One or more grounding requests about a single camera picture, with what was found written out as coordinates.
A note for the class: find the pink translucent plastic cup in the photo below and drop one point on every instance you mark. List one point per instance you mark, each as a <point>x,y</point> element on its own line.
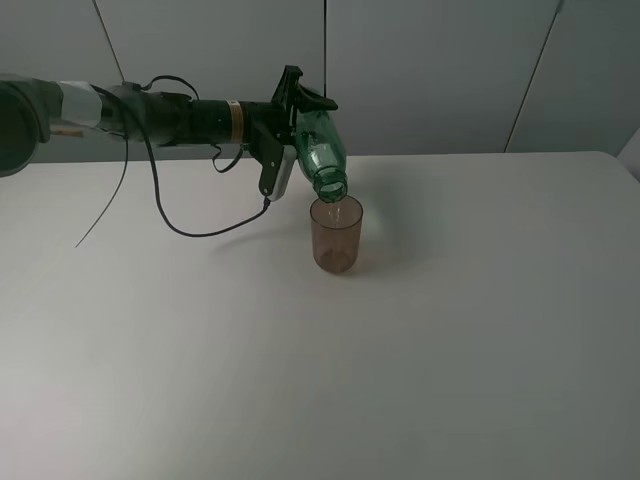
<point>336,233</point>

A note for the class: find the green transparent plastic bottle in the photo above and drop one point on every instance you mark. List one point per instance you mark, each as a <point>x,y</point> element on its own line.
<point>321,154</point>

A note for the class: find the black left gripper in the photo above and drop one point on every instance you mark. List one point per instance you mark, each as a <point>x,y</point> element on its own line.
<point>267,127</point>

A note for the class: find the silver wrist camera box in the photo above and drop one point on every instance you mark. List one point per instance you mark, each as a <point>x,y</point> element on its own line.
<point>287,163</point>

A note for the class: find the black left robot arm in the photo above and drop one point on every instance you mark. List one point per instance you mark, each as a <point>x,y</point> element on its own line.
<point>32,110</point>

